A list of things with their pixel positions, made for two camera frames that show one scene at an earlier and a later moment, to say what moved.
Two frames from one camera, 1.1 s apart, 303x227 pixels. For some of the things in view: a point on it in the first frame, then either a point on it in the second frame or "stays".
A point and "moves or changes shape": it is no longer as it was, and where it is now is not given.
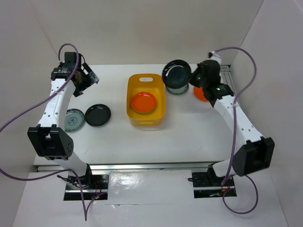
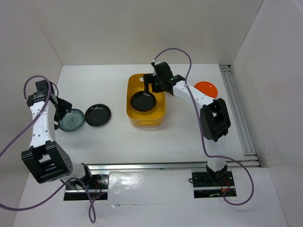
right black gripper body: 200,82 -> 156,86
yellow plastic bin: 152,83 stays
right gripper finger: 193,76 -> 148,78
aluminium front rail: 136,167 stays
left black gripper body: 84,79 -> 61,109
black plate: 176,74 moves or changes shape
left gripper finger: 78,89 -> 57,118
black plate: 97,115 stays
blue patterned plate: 75,119 stays
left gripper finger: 90,73 -> 63,108
